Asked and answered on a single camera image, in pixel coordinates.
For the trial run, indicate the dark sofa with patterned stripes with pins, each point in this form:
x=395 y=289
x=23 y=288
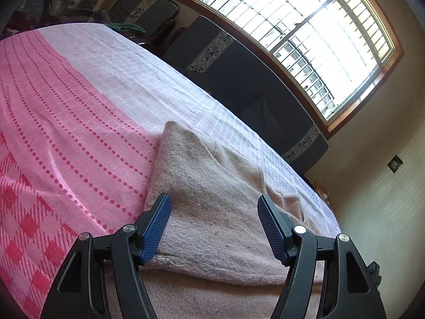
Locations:
x=239 y=83

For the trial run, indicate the dark armchair with patterned stripe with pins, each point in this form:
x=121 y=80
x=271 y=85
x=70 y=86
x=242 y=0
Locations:
x=146 y=10

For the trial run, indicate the beige knitted sweater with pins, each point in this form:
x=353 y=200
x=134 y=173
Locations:
x=215 y=206

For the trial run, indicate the dark wall outlet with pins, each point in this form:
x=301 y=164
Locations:
x=395 y=164

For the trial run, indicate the green cloth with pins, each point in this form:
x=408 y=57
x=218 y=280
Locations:
x=128 y=27

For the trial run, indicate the wooden framed barred window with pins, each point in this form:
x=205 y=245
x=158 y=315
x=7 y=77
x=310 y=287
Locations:
x=298 y=23

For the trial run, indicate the black box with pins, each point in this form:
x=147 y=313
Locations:
x=373 y=272

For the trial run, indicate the pink checked bedspread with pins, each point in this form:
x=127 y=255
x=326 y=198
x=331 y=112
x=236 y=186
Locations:
x=83 y=123

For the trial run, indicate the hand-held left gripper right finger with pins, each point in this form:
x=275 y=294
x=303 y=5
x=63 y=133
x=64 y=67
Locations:
x=272 y=227

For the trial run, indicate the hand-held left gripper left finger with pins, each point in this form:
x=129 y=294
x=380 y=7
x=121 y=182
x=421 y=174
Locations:
x=156 y=227

